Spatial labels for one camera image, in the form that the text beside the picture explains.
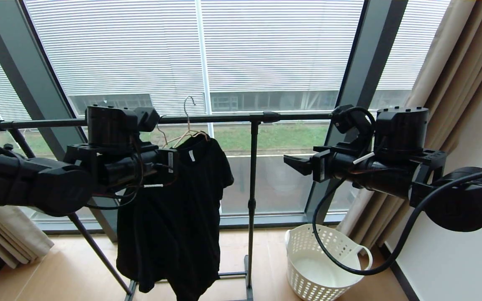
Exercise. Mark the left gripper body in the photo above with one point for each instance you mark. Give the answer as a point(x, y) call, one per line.
point(140, 167)

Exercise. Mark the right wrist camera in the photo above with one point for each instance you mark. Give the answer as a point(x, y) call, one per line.
point(349, 121)

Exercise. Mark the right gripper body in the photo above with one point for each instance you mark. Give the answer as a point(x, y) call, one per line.
point(362, 171)

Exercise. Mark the white laundry basket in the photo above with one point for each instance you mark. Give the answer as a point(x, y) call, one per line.
point(320, 267)

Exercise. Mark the window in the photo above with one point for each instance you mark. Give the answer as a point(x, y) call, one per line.
point(266, 50)

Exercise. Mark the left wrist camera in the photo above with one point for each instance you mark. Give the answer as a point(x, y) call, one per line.
point(147, 118)

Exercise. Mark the black garment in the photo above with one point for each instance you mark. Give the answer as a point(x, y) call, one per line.
point(191, 209)

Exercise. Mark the black shorts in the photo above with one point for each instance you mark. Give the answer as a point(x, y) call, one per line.
point(128, 251)

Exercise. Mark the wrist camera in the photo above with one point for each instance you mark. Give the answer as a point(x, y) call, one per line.
point(147, 118)
point(349, 121)

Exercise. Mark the black clothes rack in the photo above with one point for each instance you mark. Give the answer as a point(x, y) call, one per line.
point(224, 119)

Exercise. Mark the pink clothes hanger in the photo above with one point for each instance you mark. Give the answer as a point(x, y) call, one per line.
point(162, 133)
point(188, 125)

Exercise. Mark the beige curtain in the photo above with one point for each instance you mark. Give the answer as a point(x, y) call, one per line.
point(11, 234)
point(446, 75)

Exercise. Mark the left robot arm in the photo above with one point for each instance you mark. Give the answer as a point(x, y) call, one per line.
point(36, 184)

